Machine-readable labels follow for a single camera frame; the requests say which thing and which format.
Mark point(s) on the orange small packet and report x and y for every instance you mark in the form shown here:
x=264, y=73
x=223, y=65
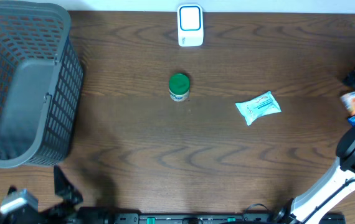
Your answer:
x=348, y=100

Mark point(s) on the mint green wipes pack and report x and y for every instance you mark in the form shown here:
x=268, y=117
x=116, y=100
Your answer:
x=262, y=105

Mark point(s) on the green lid jar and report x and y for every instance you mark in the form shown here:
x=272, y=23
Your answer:
x=179, y=87

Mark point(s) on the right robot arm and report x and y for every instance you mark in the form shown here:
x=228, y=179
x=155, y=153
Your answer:
x=337, y=183

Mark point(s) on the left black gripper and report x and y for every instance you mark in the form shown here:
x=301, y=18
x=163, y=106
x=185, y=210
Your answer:
x=71, y=202

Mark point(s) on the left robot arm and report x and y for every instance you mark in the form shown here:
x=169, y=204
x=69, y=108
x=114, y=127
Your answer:
x=83, y=214

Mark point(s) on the grey plastic mesh basket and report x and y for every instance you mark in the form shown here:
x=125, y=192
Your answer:
x=40, y=83

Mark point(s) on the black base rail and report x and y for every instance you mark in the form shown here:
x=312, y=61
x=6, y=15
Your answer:
x=134, y=218

